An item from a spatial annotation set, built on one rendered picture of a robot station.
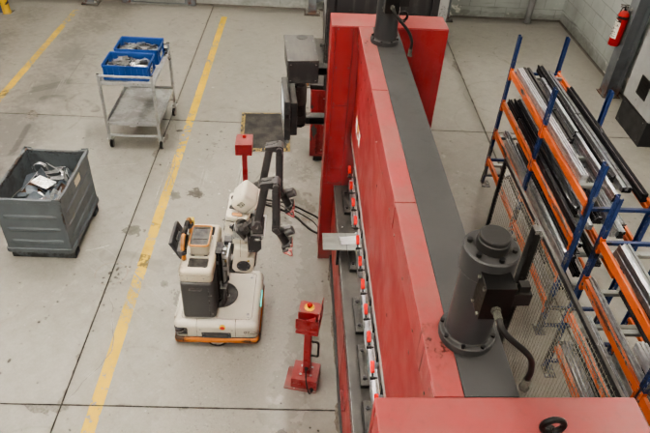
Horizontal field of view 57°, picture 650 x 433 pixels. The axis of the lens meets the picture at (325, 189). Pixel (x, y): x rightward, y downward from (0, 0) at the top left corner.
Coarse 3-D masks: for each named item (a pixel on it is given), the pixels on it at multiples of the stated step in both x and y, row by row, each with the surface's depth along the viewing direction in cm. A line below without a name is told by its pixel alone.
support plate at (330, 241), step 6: (324, 234) 443; (330, 234) 444; (336, 234) 444; (342, 234) 444; (348, 234) 445; (354, 234) 445; (324, 240) 438; (330, 240) 439; (336, 240) 439; (324, 246) 433; (330, 246) 433; (336, 246) 433; (342, 246) 434; (348, 246) 434; (354, 246) 434
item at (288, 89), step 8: (288, 88) 496; (288, 96) 485; (288, 104) 478; (296, 104) 482; (288, 112) 482; (296, 112) 487; (288, 120) 487; (296, 120) 491; (288, 128) 491; (296, 128) 496; (288, 136) 496
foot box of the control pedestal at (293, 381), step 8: (296, 360) 459; (288, 368) 465; (296, 368) 453; (288, 376) 460; (296, 376) 447; (304, 376) 448; (312, 376) 448; (288, 384) 454; (296, 384) 449; (304, 384) 447; (312, 384) 446; (312, 392) 450
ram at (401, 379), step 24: (360, 72) 427; (360, 96) 424; (360, 120) 421; (360, 144) 419; (360, 168) 416; (360, 192) 413; (384, 192) 308; (384, 216) 307; (384, 240) 305; (384, 264) 304; (384, 288) 302; (384, 312) 301; (384, 336) 299; (408, 336) 240; (384, 360) 298; (408, 360) 239; (384, 384) 296; (408, 384) 238
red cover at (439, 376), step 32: (384, 96) 347; (384, 128) 318; (384, 160) 299; (416, 224) 256; (416, 256) 241; (416, 288) 227; (416, 320) 219; (416, 352) 218; (448, 352) 204; (448, 384) 194
